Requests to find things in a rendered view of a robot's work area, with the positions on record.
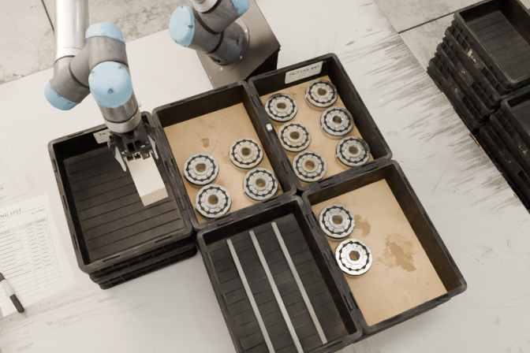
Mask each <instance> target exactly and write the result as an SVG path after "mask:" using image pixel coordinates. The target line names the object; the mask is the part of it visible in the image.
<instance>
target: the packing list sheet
mask: <svg viewBox="0 0 530 353"><path fill-rule="evenodd" d="M0 273H2V274H3V276H4V277H5V279H6V280H7V281H8V283H9V285H10V287H11V288H12V289H13V291H14V293H15V295H16V296H17V298H18V299H19V300H20V302H21V304H22V306H23V307H26V306H28V305H30V304H33V303H35V302H37V301H39V300H41V299H44V298H46V297H48V296H49V295H53V294H54V293H56V292H59V291H61V290H63V289H65V288H67V287H69V286H72V285H74V284H76V280H75V277H74V275H73V271H72V269H71V266H70V264H69V260H68V258H67V255H66V253H65V249H64V247H63V244H62V241H61V238H60V236H59V233H58V230H57V227H56V224H55V223H54V219H53V216H52V213H51V209H50V204H49V200H48V196H47V194H45V195H41V196H38V197H35V198H32V199H28V200H25V201H23V202H20V203H16V204H13V205H11V206H6V207H3V208H1V209H0ZM0 307H1V309H2V314H3V317H5V316H6V315H8V314H12V313H13V312H15V311H17V309H16V307H15V306H14V305H13V303H12V301H11V299H10V298H9V297H8V295H7V293H6V291H5V289H4V288H3V287H2V285H1V283H0Z"/></svg>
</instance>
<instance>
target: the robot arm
mask: <svg viewBox="0 0 530 353"><path fill-rule="evenodd" d="M190 1H191V2H192V4H193V5H192V6H191V7H189V6H179V7H177V8H176V9H175V10H174V12H173V14H172V16H171V18H170V24H169V30H170V36H171V38H172V40H173V41H174V42H175V43H177V44H179V45H181V46H182V47H187V48H189V49H192V50H196V51H198V52H200V53H203V54H206V55H207V56H208V57H209V58H210V59H211V60H212V61H213V62H214V63H216V64H219V65H229V64H231V63H232V62H234V61H235V60H236V59H237V58H238V56H239V55H240V53H241V51H242V49H243V45H244V32H243V30H242V27H241V26H240V25H239V24H238V23H237V22H235V20H236V19H238V18H239V17H242V15H243V14H244V13H245V12H246V11H247V10H248V9H249V6H250V3H249V0H190ZM125 48H126V44H125V42H124V39H123V35H122V32H121V29H120V28H119V27H118V26H116V25H114V24H111V23H107V22H101V23H97V24H93V25H92V26H90V27H89V7H88V0H55V11H54V76H53V78H52V79H50V80H49V81H48V84H47V85H46V86H45V88H44V94H45V97H46V99H47V101H48V102H49V103H50V104H51V105H52V106H53V107H55V108H56V109H59V110H71V109H72V108H74V107H75V106H77V105H78V104H81V103H82V102H83V100H84V99H85V98H86V97H87V96H88V95H90V94H92V96H93V98H94V99H95V101H96V103H97V105H98V107H99V110H100V112H101V114H102V116H103V120H104V121H105V123H106V126H107V127H108V128H109V129H110V136H109V139H108V141H107V144H108V147H109V148H110V150H111V151H112V152H113V153H114V157H115V158H116V159H117V160H118V161H119V162H120V163H121V166H122V168H123V169H124V171H126V167H127V165H126V164H125V157H126V158H127V160H128V162H130V161H132V160H134V158H135V160H137V159H140V158H141V155H142V158H143V160H145V159H147V158H150V157H151V156H150V153H149V152H151V153H152V154H153V155H154V157H156V158H157V159H158V155H157V153H156V150H155V140H154V137H153V135H154V132H153V130H152V127H151V126H150V125H149V124H146V122H143V121H142V118H141V114H140V109H139V107H141V103H140V102H138V103H137V100H136V96H135V92H134V90H133V82H132V78H131V73H130V70H129V63H128V58H127V53H126V49H125Z"/></svg>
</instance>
